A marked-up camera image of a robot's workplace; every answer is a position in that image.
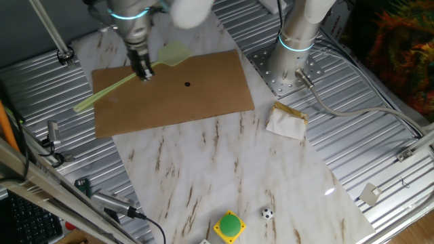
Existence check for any black small camera cable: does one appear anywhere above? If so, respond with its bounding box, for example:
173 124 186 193
37 138 66 169

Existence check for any yellow box green button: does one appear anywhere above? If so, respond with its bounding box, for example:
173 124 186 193
213 209 248 244

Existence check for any thin robot cable bundle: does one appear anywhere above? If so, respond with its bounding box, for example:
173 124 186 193
311 39 425 136

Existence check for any black keyboard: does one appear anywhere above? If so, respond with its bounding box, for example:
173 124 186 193
0 191 64 244

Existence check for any small silver camera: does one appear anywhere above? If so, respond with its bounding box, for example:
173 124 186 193
46 120 62 148

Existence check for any orange pole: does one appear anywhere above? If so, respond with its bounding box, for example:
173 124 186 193
0 100 20 152

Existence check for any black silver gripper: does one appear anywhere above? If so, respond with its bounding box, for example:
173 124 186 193
127 47 155 83

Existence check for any colourful patterned cloth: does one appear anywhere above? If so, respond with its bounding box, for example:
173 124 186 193
340 0 434 123

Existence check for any grey cable with metal connector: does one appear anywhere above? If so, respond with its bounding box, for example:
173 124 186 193
294 68 429 135

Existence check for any white marble pattern board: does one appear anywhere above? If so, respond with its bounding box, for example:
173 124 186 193
71 12 376 244

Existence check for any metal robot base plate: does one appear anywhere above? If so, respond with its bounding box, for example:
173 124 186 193
246 43 326 98

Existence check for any pale green plastic flyswatter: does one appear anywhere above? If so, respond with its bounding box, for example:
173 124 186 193
73 41 193 113

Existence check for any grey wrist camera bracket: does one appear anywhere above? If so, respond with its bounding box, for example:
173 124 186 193
98 24 120 35

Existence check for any white box red print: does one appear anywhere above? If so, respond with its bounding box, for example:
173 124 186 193
320 0 353 35

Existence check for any gold white tissue pack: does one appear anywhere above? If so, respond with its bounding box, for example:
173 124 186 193
265 100 310 141

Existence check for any brown cardboard sheet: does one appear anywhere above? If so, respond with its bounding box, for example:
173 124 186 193
91 49 256 139

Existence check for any black pole base bracket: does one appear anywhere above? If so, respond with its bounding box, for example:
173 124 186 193
56 45 75 67

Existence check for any slim aluminium pole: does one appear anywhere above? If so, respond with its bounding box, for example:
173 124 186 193
28 0 71 57

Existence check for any small metal corner bracket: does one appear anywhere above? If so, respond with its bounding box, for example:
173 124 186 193
395 148 415 163

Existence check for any brown cardboard box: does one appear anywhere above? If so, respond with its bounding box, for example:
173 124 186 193
56 229 102 244

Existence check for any aluminium frame beam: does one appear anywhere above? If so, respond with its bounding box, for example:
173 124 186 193
0 137 136 244

